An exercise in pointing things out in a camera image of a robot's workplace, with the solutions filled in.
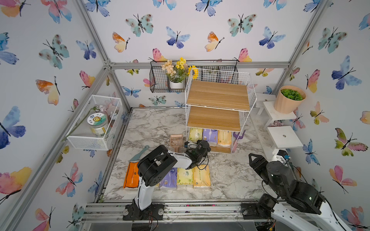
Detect artificial flowers in white pot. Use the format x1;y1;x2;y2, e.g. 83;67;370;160
161;57;199;90

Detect pink pot with green plant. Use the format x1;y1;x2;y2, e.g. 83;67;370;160
274;85;306;114

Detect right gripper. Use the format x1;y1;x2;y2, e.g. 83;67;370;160
248;153;282;200

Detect yellow tissue pack bottom shelf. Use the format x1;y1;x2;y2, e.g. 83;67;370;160
217;130;233;147

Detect purple tissue pack bottom shelf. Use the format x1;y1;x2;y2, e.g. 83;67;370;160
202;129;218;146

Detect aluminium front rail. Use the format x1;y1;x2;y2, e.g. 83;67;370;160
82;201;326;224

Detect yellow tissue pack shelf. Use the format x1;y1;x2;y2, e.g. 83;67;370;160
193;165;211;188
217;130;233;147

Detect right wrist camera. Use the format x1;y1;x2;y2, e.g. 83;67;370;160
276;149;290;164

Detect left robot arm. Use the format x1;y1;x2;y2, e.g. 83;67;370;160
134;140;211;211

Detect teal plastic spatula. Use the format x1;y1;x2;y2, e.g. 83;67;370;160
130;145;150;163

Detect white wire three-tier shelf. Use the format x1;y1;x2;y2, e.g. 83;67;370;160
185;72;257;153

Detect green tissue pack shelf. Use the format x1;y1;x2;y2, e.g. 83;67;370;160
177;168;194;186
188;128;203;143

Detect green tissue pack bottom shelf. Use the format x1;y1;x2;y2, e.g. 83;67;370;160
188;128;203;143

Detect white mesh wall basket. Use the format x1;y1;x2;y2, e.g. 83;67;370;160
66;95;123;151

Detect glass jar with green lid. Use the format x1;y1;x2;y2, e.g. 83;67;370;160
87;112;108;137

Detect orange tissue pack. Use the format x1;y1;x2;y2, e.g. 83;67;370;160
123;162;140;189

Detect purple plastic scoop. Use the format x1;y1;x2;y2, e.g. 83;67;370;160
231;130;246;153

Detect purple tissue pack shelf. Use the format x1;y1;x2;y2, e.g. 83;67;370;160
159;168;177;190
202;129;218;146

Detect black wire wall basket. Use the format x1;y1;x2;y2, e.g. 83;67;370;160
148;62;240;93

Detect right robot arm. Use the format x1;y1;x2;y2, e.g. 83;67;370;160
241;150;350;231

